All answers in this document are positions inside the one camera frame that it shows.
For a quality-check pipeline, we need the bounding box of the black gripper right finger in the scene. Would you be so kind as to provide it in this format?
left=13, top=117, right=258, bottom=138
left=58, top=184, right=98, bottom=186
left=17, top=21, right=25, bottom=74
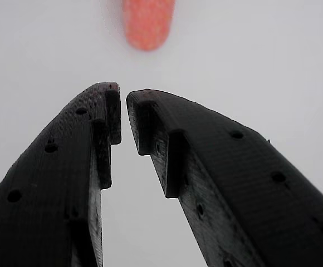
left=125, top=88, right=323, bottom=267

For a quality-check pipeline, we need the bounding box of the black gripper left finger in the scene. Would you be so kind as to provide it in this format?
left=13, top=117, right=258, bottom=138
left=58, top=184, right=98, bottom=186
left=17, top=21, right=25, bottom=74
left=0, top=81, right=123, bottom=267

